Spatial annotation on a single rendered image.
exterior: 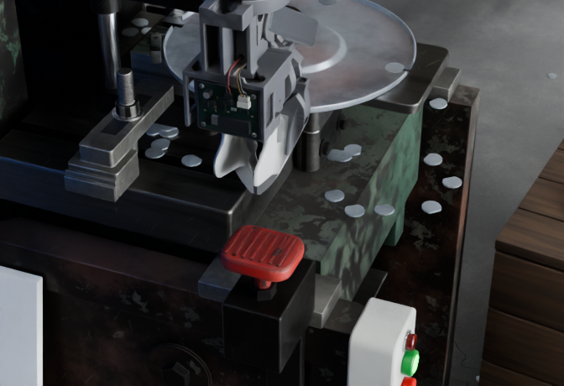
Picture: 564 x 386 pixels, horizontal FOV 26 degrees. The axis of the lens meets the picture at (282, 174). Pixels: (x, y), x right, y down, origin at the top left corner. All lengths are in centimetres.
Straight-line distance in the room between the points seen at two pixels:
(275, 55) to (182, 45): 44
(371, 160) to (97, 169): 35
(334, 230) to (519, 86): 163
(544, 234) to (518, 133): 91
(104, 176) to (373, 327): 32
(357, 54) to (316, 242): 22
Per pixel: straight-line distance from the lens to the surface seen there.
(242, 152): 107
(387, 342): 124
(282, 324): 115
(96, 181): 130
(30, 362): 145
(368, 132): 151
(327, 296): 126
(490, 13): 326
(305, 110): 102
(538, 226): 188
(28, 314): 142
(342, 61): 138
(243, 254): 112
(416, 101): 132
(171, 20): 148
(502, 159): 266
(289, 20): 102
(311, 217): 136
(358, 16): 148
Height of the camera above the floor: 146
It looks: 35 degrees down
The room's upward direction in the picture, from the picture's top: straight up
